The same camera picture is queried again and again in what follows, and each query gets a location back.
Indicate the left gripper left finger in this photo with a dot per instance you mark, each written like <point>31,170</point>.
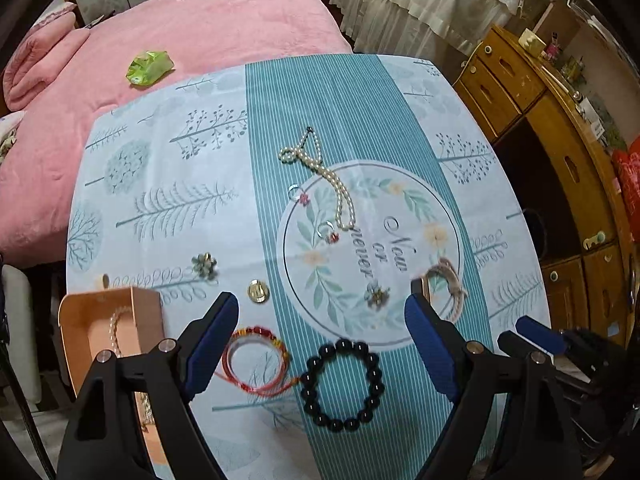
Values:
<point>175,376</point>

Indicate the orange cardboard box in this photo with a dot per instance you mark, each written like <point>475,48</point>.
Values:
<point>127,321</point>

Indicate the folded pink blanket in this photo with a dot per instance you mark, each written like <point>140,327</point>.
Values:
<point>46,49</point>

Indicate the gold round brooch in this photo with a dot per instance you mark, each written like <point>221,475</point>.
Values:
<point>258,291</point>

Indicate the printed teal white tablecloth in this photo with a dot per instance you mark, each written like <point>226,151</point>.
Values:
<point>315,175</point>

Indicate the gold rhinestone hair comb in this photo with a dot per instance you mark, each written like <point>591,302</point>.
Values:
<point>145,411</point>

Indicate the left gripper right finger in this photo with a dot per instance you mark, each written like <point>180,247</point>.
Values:
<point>464,371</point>

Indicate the green crumpled wrapper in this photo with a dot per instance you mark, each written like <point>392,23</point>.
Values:
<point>148,67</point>

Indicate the blue flower brooch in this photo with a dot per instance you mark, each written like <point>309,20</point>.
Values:
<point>204,266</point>

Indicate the wooden drawer cabinet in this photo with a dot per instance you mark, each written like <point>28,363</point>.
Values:
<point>564,181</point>

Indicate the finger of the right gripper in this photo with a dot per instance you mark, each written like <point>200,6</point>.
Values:
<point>544,337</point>
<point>515,346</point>

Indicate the cream lace curtain cloth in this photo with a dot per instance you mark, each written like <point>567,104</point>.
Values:
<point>442,31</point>

